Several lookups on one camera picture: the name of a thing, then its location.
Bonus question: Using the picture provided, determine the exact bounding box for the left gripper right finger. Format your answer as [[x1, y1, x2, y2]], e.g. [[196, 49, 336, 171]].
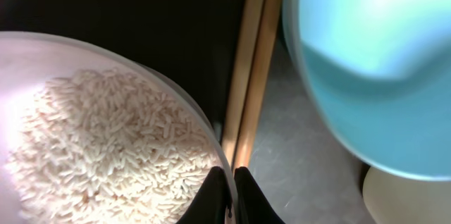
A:
[[234, 167, 285, 224]]

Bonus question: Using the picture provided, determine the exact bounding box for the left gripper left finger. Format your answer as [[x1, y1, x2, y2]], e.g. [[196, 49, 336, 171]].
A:
[[177, 166, 233, 224]]

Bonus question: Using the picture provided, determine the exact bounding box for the white rice pile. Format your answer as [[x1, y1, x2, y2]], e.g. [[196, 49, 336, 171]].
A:
[[6, 69, 221, 223]]

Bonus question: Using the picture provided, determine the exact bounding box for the white cup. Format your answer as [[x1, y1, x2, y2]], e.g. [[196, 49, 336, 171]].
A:
[[362, 168, 450, 224]]

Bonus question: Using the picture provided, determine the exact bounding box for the blue bowl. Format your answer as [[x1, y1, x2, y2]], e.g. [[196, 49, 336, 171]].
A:
[[282, 0, 450, 181]]

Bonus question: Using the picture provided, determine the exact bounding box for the brown serving tray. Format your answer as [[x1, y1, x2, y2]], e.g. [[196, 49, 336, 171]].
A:
[[1, 0, 372, 223]]

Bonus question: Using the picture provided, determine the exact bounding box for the wooden chopstick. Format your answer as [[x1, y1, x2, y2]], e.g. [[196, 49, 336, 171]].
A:
[[221, 0, 264, 164], [233, 0, 282, 168]]

